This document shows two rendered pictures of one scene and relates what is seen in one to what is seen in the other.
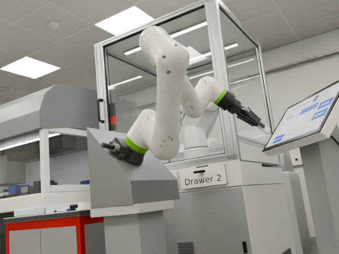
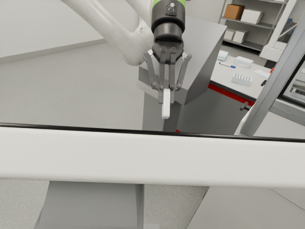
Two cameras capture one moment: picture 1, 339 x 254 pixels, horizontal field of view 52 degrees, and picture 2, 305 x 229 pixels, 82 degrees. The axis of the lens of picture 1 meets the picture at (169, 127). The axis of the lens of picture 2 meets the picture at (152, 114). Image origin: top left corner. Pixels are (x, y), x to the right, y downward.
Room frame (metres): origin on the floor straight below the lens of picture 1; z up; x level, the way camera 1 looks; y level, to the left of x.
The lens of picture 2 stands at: (1.74, -0.83, 1.32)
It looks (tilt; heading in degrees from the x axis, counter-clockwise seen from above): 39 degrees down; 98
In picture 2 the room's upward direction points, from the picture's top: 6 degrees clockwise
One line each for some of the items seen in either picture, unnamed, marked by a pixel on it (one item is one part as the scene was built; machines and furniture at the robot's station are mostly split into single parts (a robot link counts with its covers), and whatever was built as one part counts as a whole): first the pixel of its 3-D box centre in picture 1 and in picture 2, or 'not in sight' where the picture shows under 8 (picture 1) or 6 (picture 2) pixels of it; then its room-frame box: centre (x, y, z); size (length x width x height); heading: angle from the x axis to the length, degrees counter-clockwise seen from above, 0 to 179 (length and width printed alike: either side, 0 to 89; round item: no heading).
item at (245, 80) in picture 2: not in sight; (241, 79); (2.19, 0.42, 0.78); 0.12 x 0.08 x 0.04; 165
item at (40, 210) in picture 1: (29, 211); (221, 55); (2.09, 0.87, 0.78); 0.15 x 0.10 x 0.04; 72
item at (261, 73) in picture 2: not in sight; (263, 74); (2.39, 0.61, 0.77); 0.13 x 0.09 x 0.02; 136
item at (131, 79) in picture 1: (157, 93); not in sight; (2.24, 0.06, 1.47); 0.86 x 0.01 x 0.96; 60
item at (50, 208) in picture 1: (57, 208); (243, 62); (2.26, 0.76, 0.79); 0.13 x 0.09 x 0.05; 149
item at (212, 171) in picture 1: (203, 177); (249, 116); (2.08, -0.16, 0.87); 0.29 x 0.02 x 0.11; 60
